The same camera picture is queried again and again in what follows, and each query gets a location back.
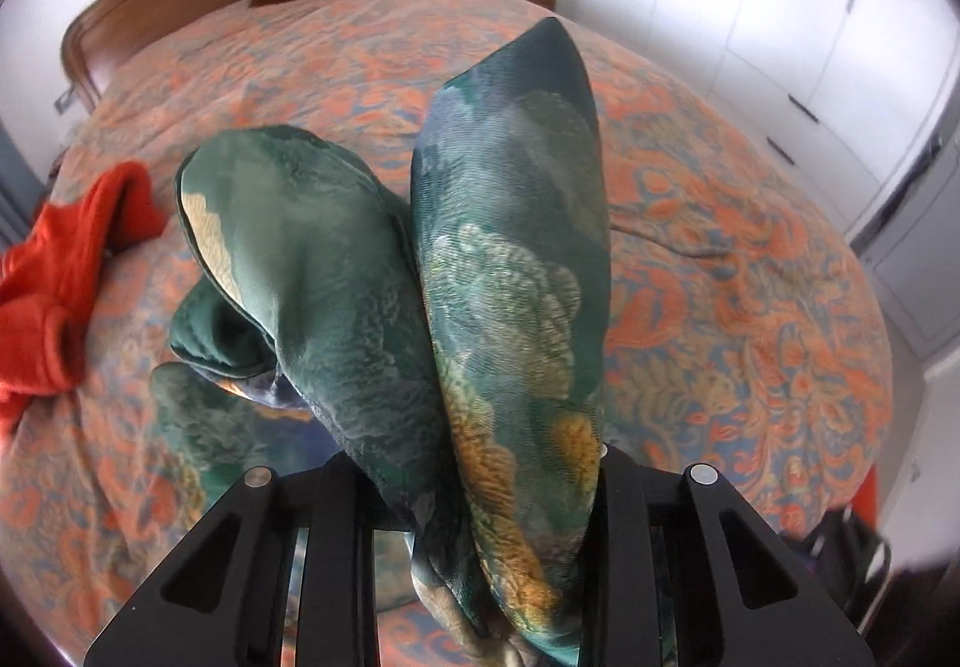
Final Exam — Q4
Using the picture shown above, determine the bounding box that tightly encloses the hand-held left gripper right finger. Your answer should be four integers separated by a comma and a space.
581, 446, 878, 667

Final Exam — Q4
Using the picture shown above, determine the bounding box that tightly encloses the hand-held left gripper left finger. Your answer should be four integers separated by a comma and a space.
82, 449, 421, 667

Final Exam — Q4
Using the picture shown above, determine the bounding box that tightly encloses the green patterned silk jacket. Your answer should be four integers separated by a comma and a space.
150, 16, 612, 667

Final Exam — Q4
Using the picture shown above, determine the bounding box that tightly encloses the dark blurred object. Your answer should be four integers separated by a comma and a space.
795, 502, 895, 612

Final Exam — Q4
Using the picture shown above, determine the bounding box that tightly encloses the orange floral quilt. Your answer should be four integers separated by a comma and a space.
0, 0, 893, 638

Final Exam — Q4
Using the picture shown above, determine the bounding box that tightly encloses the orange knit sweater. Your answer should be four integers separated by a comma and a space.
0, 161, 170, 420

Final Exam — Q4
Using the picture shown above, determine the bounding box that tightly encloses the blue-grey curtain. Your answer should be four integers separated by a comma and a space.
0, 119, 53, 248

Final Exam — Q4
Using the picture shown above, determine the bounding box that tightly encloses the white wardrobe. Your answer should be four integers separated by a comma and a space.
547, 0, 960, 353

